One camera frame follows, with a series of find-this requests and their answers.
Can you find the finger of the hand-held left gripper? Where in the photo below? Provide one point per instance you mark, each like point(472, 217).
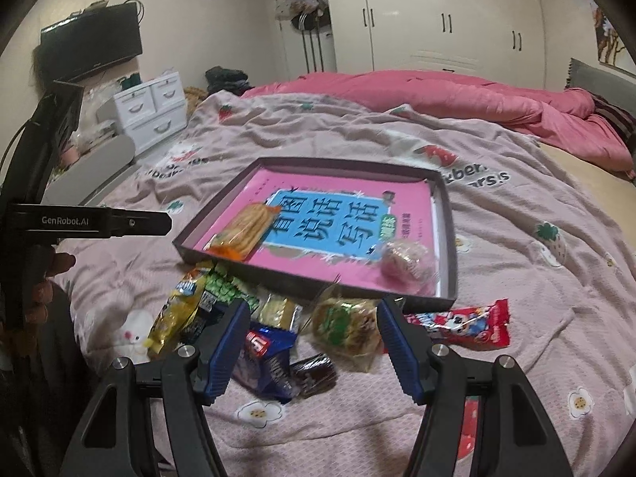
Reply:
point(67, 119)
point(144, 223)

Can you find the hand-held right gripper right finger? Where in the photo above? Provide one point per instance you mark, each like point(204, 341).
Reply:
point(397, 353)

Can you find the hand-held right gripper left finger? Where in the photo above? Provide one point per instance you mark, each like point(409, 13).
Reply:
point(228, 353)

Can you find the blue cookie packet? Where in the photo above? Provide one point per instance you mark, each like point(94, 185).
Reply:
point(271, 353)

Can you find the black green-topped snack packet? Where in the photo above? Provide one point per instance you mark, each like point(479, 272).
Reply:
point(198, 317)

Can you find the green-label pastry packet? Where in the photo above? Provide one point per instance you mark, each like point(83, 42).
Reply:
point(343, 328)

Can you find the yellow snack packet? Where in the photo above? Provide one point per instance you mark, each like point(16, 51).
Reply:
point(171, 323)

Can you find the yellow candy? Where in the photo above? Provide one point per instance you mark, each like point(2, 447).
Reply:
point(278, 310)

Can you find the red candy packet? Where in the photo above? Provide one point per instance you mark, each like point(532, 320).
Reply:
point(472, 328)

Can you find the dark brown cake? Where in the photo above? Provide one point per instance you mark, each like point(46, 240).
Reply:
point(313, 375)

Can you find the clear candy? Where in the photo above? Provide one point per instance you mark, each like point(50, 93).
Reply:
point(402, 258)

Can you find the orange cracker packet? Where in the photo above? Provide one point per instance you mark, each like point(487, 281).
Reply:
point(246, 231)

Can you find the pink tray box lid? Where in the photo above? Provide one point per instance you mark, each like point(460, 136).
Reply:
point(447, 238)

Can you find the person's left hand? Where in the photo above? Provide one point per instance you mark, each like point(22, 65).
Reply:
point(42, 292)

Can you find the white plastic bag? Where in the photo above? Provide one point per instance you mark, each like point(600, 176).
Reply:
point(99, 109)

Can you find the grey padded board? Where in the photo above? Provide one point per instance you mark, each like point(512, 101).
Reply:
point(89, 169)

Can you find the white drawer unit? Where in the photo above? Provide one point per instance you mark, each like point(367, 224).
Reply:
point(149, 109)

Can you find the black television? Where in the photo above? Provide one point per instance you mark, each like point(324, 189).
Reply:
point(94, 39)

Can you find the brown plush item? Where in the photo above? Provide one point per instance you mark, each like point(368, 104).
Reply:
point(194, 99)

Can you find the pink printed blanket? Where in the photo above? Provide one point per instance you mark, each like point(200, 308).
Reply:
point(521, 308)

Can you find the dark clothes pile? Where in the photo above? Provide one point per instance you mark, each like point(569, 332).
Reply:
point(226, 79)

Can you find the pink book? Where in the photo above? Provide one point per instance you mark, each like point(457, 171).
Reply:
point(318, 194)

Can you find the beige bed sheet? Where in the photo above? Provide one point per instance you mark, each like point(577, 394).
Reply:
point(586, 184)

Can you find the beige hanging bag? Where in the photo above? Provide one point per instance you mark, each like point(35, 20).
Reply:
point(298, 2)

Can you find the pink quilt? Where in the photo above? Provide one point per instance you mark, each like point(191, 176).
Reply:
point(447, 94)

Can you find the dark striped pillow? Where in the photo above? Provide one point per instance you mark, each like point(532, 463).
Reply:
point(613, 114)

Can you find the grey quilted headboard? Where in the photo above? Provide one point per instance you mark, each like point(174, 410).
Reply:
point(596, 79)

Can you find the white wardrobe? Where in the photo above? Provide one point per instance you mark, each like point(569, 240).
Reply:
point(422, 10)

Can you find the wall poster with tree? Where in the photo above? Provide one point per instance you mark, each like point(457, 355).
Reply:
point(608, 35)

